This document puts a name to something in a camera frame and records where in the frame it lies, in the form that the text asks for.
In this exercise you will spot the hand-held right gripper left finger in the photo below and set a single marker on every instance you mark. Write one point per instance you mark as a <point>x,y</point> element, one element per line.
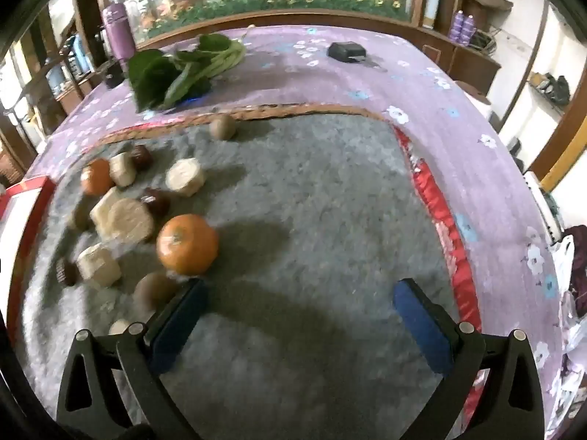
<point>176,325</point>

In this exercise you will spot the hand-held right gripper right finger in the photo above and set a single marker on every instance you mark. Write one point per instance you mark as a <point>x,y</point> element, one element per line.
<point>424,325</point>

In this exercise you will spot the brown kiwi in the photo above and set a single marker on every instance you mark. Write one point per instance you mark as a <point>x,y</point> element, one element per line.
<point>80,217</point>
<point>153,288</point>
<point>223,127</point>

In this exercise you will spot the pale sugarcane chunk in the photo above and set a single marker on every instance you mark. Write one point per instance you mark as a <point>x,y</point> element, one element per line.
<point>185,176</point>
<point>121,220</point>
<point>98,266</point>
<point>123,169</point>
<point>119,327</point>

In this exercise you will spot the orange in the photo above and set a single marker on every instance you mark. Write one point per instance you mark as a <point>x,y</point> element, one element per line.
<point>187,244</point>
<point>95,176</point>

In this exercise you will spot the red date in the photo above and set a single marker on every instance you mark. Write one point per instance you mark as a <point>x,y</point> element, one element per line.
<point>156,200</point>
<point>66,271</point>
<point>141,156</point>

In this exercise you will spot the red cardboard box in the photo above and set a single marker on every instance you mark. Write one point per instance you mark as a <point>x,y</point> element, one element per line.
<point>18,220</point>

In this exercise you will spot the white plastic bag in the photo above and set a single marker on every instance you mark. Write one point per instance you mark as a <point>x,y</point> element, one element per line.
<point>568,284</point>

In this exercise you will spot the grey felt mat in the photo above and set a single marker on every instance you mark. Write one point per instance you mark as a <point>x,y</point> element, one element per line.
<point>298,192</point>

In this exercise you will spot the purple floral tablecloth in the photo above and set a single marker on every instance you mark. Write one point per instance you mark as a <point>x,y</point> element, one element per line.
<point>412,82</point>

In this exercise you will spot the leafy greens bunch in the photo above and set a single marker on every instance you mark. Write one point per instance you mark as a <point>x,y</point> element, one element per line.
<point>160,73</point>

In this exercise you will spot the black cylindrical container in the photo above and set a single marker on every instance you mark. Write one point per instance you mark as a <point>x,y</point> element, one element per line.
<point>114,75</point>

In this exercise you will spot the black key pouch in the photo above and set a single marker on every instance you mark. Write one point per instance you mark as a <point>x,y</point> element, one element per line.
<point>346,51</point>

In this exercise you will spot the purple thermos bottle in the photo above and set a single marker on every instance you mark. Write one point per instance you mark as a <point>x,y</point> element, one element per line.
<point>117,32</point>

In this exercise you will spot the purple spray can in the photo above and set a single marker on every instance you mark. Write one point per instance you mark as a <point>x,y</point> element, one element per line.
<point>457,25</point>
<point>467,27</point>

